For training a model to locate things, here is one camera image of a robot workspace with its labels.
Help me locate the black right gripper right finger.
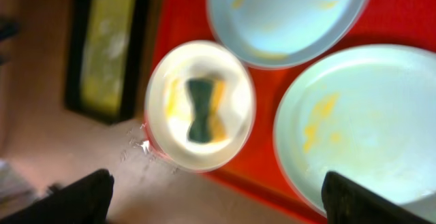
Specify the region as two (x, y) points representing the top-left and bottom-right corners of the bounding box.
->
(322, 172), (431, 224)

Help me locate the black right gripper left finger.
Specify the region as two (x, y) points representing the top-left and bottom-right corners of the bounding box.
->
(1, 169), (114, 224)

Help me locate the white plate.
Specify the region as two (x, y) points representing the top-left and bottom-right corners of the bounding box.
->
(144, 40), (256, 172)

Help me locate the yellow green scrub sponge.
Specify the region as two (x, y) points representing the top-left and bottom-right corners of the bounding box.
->
(164, 78), (228, 144)

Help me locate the light blue plate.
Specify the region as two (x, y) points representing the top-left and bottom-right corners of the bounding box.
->
(206, 0), (368, 69)

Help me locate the black tray with yellow water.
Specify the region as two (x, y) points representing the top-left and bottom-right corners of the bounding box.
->
(64, 0), (149, 124)

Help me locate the red plastic serving tray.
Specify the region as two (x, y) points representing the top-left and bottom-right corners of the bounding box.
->
(152, 0), (435, 223)

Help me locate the pale green plate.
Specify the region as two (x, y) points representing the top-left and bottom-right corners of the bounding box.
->
(274, 44), (435, 221)

